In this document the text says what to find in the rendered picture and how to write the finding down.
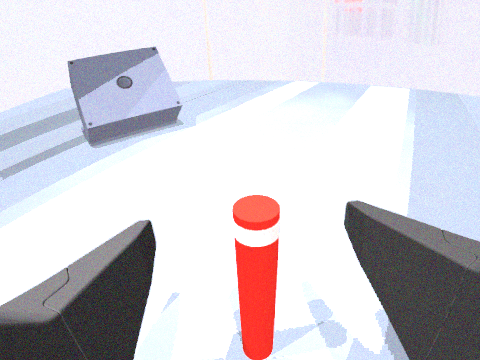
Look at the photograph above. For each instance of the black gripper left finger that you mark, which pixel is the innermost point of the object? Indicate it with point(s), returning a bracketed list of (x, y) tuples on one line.
[(92, 310)]

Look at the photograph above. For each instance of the red peg with white band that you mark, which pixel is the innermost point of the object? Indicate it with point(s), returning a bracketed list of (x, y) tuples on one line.
[(256, 227)]

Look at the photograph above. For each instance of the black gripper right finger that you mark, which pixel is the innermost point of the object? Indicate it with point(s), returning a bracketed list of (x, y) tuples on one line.
[(426, 278)]

